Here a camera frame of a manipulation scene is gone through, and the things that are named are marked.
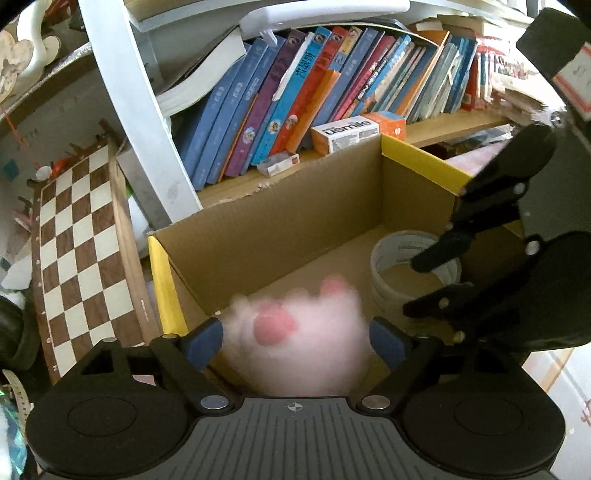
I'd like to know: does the orange white carton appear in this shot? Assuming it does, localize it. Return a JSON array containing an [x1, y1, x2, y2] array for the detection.
[[368, 111, 407, 142]]

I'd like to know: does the cardboard box with yellow edges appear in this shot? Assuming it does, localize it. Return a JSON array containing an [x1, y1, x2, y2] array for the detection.
[[148, 134, 527, 398]]

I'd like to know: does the wooden chessboard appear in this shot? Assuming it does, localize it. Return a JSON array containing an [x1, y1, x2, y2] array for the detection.
[[30, 138, 160, 384]]

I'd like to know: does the row of upright books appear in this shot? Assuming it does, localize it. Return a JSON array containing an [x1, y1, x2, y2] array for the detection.
[[178, 25, 497, 191]]

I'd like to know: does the white plastic ornament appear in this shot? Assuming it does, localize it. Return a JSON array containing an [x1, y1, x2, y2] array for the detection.
[[0, 0, 63, 103]]

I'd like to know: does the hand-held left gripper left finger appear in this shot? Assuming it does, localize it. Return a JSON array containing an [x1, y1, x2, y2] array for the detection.
[[69, 318, 232, 414]]

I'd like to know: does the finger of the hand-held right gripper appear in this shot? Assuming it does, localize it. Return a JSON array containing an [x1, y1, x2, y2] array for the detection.
[[411, 124, 557, 273], [403, 235, 546, 344]]

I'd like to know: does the small white red box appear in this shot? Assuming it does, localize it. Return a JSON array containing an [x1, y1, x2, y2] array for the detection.
[[257, 152, 301, 177]]

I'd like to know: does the wooden shelf board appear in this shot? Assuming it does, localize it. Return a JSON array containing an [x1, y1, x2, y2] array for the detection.
[[198, 111, 513, 208]]

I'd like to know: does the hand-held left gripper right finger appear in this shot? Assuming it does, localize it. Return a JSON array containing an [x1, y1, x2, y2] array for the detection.
[[360, 316, 532, 413]]

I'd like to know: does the white printed carton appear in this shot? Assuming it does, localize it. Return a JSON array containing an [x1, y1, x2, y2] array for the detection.
[[311, 119, 380, 154]]

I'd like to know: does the thick white book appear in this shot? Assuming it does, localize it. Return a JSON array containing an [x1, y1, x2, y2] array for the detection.
[[154, 28, 247, 117]]

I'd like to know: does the pile of loose papers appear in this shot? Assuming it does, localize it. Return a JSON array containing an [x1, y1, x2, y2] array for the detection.
[[489, 69, 552, 126]]

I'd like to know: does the pink white plush toy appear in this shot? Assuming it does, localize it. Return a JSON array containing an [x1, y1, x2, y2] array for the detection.
[[217, 274, 371, 398]]

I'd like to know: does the black round object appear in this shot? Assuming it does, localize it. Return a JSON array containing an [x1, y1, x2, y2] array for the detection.
[[0, 295, 41, 371]]

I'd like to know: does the white metal shelf frame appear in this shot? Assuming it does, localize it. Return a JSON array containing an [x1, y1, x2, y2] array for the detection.
[[78, 0, 411, 232]]

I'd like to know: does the white tape roll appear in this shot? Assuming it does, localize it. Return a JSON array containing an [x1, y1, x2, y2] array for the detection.
[[369, 230, 462, 320]]

